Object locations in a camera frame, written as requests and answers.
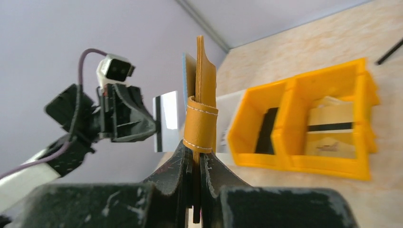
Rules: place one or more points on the black item in bin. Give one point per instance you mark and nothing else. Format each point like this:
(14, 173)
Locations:
(264, 143)

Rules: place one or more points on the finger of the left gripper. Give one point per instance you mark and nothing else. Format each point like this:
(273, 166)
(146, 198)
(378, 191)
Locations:
(131, 120)

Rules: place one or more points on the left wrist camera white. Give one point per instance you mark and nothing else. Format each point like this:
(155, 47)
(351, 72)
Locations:
(114, 69)

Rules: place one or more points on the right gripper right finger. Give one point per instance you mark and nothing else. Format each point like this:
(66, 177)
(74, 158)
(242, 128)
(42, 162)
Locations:
(229, 202)

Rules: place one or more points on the white storage bin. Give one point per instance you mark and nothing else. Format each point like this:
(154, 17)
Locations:
(228, 106)

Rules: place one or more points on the yellow double storage bin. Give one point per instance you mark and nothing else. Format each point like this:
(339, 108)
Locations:
(294, 97)

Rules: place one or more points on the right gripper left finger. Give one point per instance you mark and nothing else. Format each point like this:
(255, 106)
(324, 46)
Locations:
(160, 201)

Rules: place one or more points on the card with black stripe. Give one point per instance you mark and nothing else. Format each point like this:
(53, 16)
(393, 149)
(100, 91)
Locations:
(165, 113)

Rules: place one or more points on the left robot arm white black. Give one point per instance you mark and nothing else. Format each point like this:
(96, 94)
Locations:
(55, 161)

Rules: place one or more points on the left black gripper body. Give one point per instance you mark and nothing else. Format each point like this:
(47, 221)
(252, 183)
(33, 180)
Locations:
(81, 117)

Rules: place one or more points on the black tripod stand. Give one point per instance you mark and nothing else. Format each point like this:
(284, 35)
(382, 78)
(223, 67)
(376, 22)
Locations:
(391, 51)

